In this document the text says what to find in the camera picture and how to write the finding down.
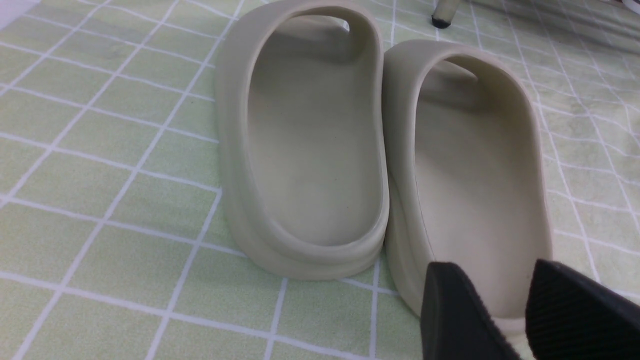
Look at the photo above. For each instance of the chrome metal shoe rack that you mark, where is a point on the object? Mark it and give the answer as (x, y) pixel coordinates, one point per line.
(444, 13)

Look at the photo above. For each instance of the right tan foam slide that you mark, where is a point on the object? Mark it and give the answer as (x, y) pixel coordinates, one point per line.
(465, 175)

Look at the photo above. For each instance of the tan foam slide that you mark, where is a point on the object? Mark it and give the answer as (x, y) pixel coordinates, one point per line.
(298, 87)
(465, 175)

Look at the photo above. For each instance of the green checkered tablecloth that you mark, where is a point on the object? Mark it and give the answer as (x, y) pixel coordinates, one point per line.
(113, 242)

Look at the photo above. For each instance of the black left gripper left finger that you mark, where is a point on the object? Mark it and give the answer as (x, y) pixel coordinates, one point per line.
(454, 322)

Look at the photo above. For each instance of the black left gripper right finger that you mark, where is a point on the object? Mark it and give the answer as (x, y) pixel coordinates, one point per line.
(569, 316)

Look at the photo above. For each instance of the left tan foam slide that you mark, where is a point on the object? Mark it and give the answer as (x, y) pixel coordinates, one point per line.
(298, 87)

